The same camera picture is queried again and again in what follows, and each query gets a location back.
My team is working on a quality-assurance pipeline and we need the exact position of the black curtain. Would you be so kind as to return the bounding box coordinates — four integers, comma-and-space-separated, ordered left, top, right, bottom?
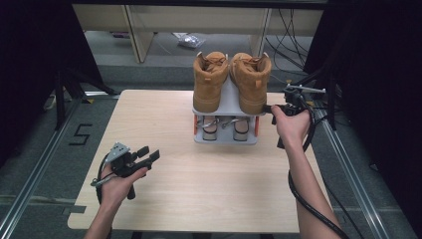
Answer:
303, 0, 422, 230
0, 0, 104, 167

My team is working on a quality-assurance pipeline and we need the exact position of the person's right hand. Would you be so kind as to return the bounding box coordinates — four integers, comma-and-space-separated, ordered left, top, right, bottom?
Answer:
270, 105, 313, 150

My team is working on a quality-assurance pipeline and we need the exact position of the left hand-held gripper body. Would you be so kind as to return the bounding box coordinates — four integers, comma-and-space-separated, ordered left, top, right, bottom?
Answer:
108, 141, 151, 201

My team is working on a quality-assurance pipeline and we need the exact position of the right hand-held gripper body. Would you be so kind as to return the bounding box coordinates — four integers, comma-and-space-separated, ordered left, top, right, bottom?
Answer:
282, 84, 326, 118

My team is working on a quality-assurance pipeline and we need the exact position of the metal floor rail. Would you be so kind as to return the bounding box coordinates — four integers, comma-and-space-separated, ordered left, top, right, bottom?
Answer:
0, 96, 84, 239
312, 99, 391, 239

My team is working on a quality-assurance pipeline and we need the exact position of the bundle of black cables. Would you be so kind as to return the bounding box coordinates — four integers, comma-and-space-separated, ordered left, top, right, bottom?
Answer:
265, 8, 319, 71

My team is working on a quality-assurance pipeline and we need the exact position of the black metal stand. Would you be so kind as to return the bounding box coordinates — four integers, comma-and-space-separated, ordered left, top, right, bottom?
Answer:
54, 66, 118, 130
282, 63, 339, 131

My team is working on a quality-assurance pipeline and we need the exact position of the grey tape strip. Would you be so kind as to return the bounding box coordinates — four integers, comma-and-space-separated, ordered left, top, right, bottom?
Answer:
63, 205, 88, 215

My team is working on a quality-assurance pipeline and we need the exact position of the clear plastic bag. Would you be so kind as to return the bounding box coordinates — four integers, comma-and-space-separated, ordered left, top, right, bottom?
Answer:
177, 33, 207, 50

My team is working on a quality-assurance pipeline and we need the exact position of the person's left hand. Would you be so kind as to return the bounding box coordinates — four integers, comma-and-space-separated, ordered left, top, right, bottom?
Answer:
99, 163, 148, 210

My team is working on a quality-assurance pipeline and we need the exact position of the thin black floor cable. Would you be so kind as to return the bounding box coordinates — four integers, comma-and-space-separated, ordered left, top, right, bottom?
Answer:
322, 178, 366, 239

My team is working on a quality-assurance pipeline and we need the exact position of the beige wooden desk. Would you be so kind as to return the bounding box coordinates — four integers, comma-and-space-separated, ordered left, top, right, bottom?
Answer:
72, 3, 324, 66

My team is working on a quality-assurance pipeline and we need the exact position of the white two-tier shoe rack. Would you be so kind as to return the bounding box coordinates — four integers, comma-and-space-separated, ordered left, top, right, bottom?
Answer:
192, 78, 267, 145

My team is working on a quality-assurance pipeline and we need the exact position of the tan suede ankle boot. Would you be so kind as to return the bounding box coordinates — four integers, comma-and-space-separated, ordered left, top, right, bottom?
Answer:
192, 51, 230, 114
228, 52, 273, 116

